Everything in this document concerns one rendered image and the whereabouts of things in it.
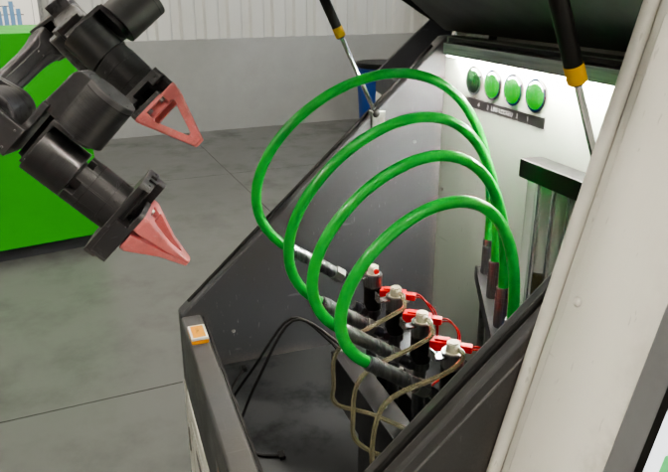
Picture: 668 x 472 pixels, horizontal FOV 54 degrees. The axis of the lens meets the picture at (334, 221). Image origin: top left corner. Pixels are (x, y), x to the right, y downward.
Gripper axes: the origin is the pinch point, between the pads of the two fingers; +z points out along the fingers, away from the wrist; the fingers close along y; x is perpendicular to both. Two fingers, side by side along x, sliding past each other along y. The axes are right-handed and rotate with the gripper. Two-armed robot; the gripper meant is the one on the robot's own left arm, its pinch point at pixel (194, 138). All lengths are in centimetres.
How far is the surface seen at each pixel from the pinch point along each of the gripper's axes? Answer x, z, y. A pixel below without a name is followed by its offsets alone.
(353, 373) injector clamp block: 9.5, 41.0, 7.0
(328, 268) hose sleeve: 0.4, 26.2, 3.8
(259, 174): -2.6, 9.4, -1.6
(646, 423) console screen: -9, 43, -44
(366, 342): 3.6, 33.0, -10.9
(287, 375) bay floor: 21, 41, 34
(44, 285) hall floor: 119, -22, 284
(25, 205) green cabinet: 100, -63, 315
